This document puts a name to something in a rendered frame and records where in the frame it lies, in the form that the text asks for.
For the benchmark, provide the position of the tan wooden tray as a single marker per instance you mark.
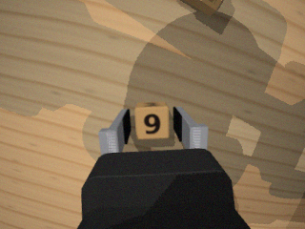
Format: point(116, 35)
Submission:
point(205, 5)

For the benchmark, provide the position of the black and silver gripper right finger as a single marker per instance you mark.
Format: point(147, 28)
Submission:
point(192, 135)

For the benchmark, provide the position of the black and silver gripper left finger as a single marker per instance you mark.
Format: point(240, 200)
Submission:
point(113, 139)

